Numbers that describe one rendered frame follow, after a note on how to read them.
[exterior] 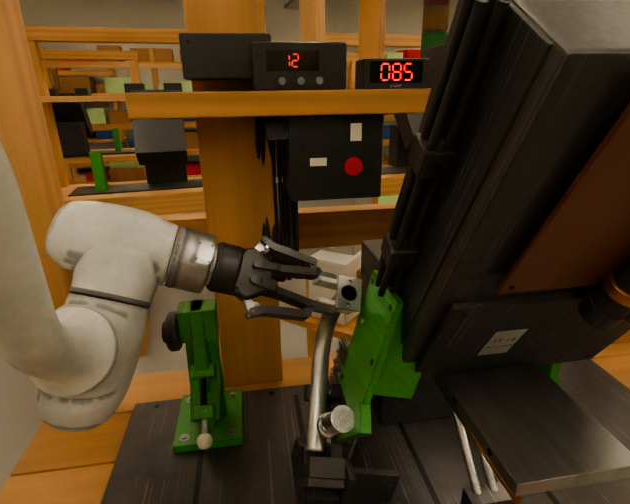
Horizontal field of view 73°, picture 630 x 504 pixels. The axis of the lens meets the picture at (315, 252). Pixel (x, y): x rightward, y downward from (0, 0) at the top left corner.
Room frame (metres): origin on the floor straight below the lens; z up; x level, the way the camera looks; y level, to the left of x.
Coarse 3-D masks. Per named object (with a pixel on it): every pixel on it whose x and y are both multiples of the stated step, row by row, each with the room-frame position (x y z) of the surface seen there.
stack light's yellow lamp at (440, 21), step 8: (424, 8) 0.95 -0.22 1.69; (432, 8) 0.93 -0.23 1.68; (440, 8) 0.93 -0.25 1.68; (448, 8) 0.94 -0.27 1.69; (424, 16) 0.94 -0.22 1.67; (432, 16) 0.93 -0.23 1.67; (440, 16) 0.93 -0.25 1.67; (448, 16) 0.94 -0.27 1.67; (424, 24) 0.94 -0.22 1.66; (432, 24) 0.93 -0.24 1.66; (440, 24) 0.93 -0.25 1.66; (424, 32) 0.94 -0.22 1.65
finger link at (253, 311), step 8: (248, 312) 0.55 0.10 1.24; (256, 312) 0.55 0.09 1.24; (264, 312) 0.55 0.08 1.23; (272, 312) 0.56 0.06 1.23; (280, 312) 0.56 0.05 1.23; (288, 312) 0.56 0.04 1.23; (296, 312) 0.57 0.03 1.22; (304, 312) 0.57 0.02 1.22; (296, 320) 0.58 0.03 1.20; (304, 320) 0.58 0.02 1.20
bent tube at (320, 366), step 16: (336, 288) 0.62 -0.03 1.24; (352, 288) 0.62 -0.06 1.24; (336, 304) 0.59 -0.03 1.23; (352, 304) 0.60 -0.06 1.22; (320, 320) 0.67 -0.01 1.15; (336, 320) 0.67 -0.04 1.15; (320, 336) 0.66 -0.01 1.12; (320, 352) 0.65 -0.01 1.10; (320, 368) 0.63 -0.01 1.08; (320, 384) 0.60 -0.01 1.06; (320, 400) 0.58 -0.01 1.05; (320, 448) 0.53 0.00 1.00
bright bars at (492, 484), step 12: (456, 420) 0.51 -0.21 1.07; (468, 444) 0.48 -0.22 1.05; (468, 456) 0.47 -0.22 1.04; (480, 456) 0.47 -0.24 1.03; (468, 468) 0.46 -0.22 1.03; (492, 480) 0.45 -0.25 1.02; (468, 492) 0.44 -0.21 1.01; (480, 492) 0.44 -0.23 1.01; (492, 492) 0.44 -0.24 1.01; (504, 492) 0.44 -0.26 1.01
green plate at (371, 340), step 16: (368, 288) 0.61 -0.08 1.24; (368, 304) 0.59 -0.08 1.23; (384, 304) 0.54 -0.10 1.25; (400, 304) 0.51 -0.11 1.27; (368, 320) 0.57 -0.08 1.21; (384, 320) 0.52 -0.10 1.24; (400, 320) 0.52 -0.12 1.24; (352, 336) 0.61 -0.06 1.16; (368, 336) 0.55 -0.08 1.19; (384, 336) 0.51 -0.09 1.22; (400, 336) 0.52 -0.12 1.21; (352, 352) 0.59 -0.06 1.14; (368, 352) 0.54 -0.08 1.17; (384, 352) 0.50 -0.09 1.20; (400, 352) 0.52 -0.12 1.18; (352, 368) 0.57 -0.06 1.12; (368, 368) 0.52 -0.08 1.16; (384, 368) 0.52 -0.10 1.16; (400, 368) 0.52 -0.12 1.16; (352, 384) 0.55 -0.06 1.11; (368, 384) 0.50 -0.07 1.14; (384, 384) 0.52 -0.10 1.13; (400, 384) 0.52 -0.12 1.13; (416, 384) 0.52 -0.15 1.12; (352, 400) 0.53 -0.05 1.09; (368, 400) 0.50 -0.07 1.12
